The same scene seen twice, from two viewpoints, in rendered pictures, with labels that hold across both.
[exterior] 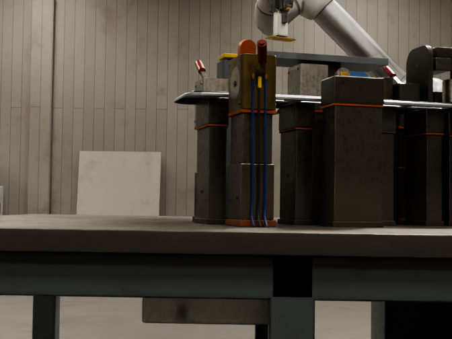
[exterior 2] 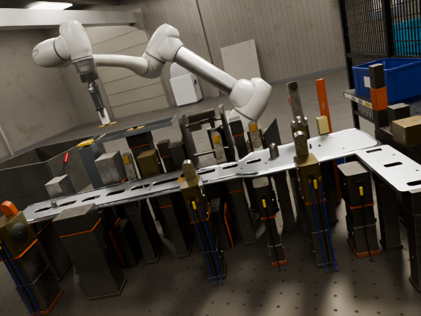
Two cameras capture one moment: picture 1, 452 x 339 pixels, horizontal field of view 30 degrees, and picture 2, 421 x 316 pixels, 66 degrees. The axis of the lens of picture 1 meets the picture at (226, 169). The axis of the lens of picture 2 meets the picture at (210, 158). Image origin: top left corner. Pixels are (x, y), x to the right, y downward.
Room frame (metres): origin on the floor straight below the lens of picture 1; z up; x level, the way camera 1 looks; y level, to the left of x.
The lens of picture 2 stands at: (1.16, -1.13, 1.40)
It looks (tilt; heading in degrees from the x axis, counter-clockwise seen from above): 18 degrees down; 24
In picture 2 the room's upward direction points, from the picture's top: 16 degrees counter-clockwise
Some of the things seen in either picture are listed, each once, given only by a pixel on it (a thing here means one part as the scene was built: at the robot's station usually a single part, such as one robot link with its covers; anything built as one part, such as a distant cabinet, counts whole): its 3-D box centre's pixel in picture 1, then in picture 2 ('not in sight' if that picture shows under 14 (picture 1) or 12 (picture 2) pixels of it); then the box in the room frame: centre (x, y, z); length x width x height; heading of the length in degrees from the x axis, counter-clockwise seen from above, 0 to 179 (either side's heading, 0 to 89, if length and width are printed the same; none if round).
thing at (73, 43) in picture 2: not in sight; (72, 41); (2.36, -0.14, 1.59); 0.13 x 0.11 x 0.16; 90
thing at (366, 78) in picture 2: not in sight; (388, 78); (2.74, -1.34, 1.09); 0.30 x 0.17 x 0.13; 22
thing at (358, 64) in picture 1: (319, 61); (136, 129); (2.40, -0.26, 1.16); 0.37 x 0.14 x 0.02; 105
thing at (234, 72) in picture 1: (253, 142); (24, 267); (1.79, -0.06, 0.88); 0.14 x 0.09 x 0.36; 15
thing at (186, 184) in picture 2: not in sight; (204, 231); (1.97, -0.68, 0.87); 0.12 x 0.07 x 0.35; 15
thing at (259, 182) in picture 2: not in sight; (270, 225); (2.03, -0.88, 0.84); 0.10 x 0.05 x 0.29; 15
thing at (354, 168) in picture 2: not in sight; (360, 212); (2.08, -1.15, 0.84); 0.12 x 0.07 x 0.28; 15
